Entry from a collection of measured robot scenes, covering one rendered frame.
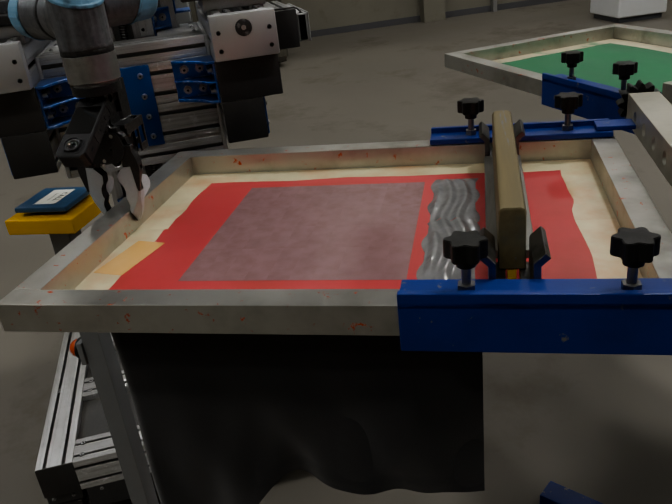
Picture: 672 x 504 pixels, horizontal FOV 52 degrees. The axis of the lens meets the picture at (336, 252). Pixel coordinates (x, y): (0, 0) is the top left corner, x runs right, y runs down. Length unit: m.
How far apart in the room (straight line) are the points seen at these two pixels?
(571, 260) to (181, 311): 0.47
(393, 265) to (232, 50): 0.73
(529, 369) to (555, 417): 0.24
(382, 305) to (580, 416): 1.49
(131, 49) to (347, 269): 0.87
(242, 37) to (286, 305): 0.83
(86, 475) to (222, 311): 1.19
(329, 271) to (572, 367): 1.57
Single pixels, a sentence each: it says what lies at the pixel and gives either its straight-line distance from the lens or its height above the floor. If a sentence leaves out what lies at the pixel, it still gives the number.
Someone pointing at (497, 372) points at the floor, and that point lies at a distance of 2.33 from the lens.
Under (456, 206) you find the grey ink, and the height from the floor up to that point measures 0.96.
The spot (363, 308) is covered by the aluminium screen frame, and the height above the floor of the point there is 0.99.
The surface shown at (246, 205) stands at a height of 0.96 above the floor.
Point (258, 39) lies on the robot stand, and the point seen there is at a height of 1.16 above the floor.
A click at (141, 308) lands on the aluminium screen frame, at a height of 0.99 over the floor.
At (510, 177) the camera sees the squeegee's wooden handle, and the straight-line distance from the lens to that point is 0.87.
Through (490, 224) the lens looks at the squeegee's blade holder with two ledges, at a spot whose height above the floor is 1.00.
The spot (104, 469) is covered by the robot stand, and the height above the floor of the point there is 0.18.
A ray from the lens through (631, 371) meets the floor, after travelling 2.39.
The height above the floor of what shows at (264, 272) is 0.96.
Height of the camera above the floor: 1.36
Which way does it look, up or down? 25 degrees down
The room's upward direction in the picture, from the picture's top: 7 degrees counter-clockwise
